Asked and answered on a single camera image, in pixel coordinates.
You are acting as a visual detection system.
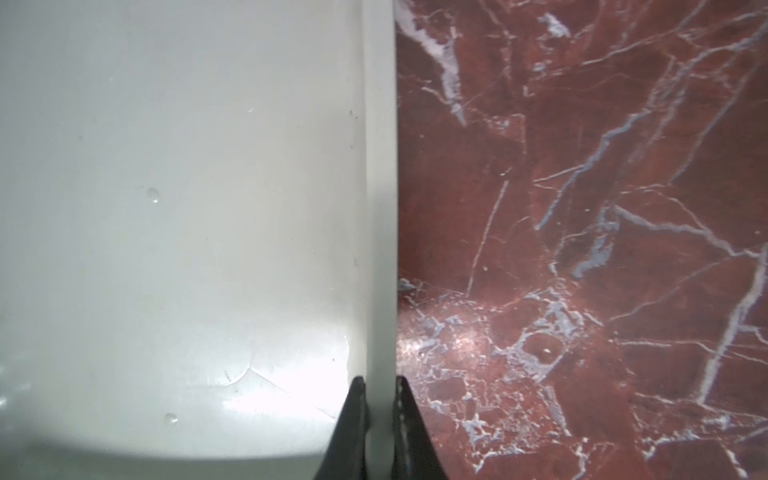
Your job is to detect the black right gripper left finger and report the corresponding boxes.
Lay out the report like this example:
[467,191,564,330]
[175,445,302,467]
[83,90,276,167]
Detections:
[314,376,369,480]

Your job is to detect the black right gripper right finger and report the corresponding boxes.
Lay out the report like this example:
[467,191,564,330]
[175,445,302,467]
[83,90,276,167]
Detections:
[392,376,448,480]

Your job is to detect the grey-green plastic storage tray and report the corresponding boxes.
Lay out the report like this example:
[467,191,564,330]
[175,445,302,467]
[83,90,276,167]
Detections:
[1,1,397,479]

